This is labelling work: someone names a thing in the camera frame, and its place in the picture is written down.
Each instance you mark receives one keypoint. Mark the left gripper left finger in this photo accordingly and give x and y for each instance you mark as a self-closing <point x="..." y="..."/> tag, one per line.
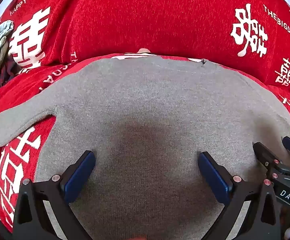
<point x="31" y="220"/>

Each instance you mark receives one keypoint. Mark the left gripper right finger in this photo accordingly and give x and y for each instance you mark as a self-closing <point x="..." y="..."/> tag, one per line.
<point x="262" y="220"/>

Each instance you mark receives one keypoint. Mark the red wedding blanket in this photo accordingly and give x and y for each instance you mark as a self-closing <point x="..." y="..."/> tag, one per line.
<point x="56" y="38"/>

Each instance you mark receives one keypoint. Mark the grey knit sweater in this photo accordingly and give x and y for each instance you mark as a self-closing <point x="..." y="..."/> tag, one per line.
<point x="146" y="119"/>

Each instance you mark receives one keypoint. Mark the dark plaid cloth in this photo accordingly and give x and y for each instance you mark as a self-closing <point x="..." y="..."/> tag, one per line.
<point x="9" y="69"/>

